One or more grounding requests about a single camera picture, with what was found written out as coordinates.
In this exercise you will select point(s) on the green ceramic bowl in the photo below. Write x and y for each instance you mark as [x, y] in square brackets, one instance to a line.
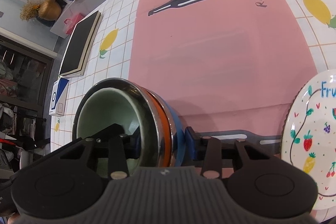
[105, 113]

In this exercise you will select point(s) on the white and blue box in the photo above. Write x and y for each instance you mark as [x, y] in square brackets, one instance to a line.
[59, 98]

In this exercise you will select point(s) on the pink placemat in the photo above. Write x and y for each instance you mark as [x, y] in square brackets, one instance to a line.
[210, 56]

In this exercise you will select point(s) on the gold vase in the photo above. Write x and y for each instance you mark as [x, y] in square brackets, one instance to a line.
[50, 9]

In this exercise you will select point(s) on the blue steel bowl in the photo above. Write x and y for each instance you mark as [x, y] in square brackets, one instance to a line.
[178, 129]

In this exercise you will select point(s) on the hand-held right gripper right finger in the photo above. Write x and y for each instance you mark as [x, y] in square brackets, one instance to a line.
[189, 145]

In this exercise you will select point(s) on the orange steel bowl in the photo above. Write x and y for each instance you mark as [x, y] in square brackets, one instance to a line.
[164, 129]

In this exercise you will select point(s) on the black notebook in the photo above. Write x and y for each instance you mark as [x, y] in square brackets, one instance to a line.
[77, 45]

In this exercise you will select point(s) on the dried flower bunch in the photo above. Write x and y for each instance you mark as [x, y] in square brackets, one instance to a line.
[29, 10]

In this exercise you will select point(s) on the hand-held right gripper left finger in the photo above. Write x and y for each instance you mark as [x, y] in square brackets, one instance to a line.
[136, 146]

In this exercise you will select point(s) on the dark glass cabinet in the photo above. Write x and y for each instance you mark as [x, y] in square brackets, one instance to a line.
[23, 74]

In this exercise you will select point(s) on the pink storage box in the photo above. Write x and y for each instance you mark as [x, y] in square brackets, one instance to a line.
[74, 23]

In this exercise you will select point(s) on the white fruit-print plate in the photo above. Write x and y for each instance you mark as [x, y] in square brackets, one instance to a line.
[309, 119]

